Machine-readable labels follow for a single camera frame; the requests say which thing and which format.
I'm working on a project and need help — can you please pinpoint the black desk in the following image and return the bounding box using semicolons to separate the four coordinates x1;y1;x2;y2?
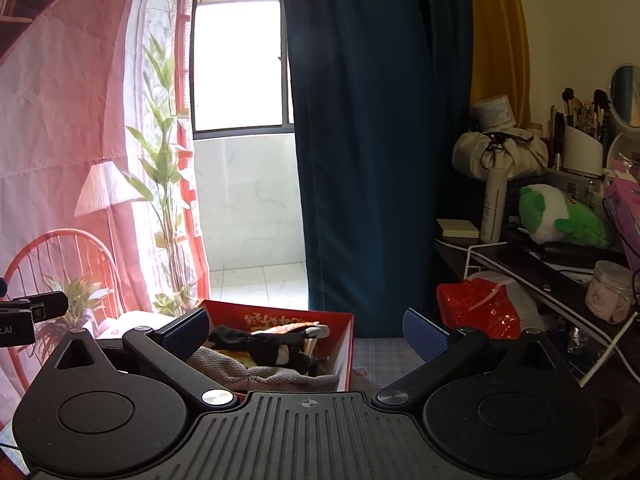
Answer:
434;170;640;346

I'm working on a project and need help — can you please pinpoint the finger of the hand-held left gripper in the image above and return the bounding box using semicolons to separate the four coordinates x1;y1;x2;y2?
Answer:
11;290;69;322

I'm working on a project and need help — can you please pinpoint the black cloth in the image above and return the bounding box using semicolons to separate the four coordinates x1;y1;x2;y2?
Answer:
207;325;314;374

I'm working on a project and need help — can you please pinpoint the white paper tub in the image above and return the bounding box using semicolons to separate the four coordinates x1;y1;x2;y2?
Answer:
471;95;517;132

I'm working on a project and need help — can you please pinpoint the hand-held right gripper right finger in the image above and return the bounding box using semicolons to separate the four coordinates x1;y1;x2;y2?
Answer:
375;307;569;407

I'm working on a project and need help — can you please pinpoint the green frog plush toy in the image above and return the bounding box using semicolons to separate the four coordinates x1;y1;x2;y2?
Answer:
517;183;614;249

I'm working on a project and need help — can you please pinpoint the cream drawstring bag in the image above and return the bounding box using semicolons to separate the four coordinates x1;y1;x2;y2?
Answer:
452;130;549;181

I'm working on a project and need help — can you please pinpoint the orange floral cloth pouch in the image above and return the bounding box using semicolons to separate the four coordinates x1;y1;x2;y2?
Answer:
249;321;322;337

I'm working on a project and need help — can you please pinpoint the round white vanity mirror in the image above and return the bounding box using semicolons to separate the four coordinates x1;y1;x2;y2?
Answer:
602;63;640;171

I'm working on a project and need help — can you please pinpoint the red plastic bag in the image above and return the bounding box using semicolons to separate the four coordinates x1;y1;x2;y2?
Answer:
436;280;524;340

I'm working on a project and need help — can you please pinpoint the window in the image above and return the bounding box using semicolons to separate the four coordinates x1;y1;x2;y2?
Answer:
191;0;297;142

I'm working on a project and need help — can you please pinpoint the clear plastic jar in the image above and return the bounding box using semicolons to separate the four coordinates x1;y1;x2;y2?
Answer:
584;260;635;325

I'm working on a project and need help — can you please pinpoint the pink box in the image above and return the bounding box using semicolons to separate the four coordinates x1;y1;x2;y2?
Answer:
602;162;640;282

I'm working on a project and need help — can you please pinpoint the yellow sticky note pad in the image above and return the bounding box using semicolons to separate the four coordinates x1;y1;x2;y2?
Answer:
435;219;481;240

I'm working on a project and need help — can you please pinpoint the dark blue curtain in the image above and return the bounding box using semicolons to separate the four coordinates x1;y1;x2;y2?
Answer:
279;0;474;339

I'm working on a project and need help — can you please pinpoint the grey knitted cloth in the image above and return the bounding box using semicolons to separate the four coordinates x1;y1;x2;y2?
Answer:
187;347;342;392

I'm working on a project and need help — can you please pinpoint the pink printed backdrop cloth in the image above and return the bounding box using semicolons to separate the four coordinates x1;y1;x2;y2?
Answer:
0;0;212;411

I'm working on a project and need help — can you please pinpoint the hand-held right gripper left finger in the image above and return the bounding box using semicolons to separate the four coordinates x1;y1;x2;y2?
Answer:
55;307;238;409

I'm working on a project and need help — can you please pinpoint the white wire rack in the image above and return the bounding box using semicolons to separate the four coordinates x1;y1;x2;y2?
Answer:
434;236;640;389

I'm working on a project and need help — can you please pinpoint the red strawberry print box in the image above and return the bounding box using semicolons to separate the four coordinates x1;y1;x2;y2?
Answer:
196;300;357;394

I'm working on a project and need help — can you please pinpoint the yellow curtain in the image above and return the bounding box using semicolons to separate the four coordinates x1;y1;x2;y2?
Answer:
464;0;532;129

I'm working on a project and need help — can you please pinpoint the white brush holder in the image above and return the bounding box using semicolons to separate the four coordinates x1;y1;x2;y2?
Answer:
563;125;605;177

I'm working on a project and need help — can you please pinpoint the white tube bottle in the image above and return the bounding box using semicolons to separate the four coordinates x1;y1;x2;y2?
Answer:
478;167;509;244

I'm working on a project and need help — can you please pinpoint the bunch of makeup brushes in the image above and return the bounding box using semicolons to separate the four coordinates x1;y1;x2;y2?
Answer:
549;87;614;144

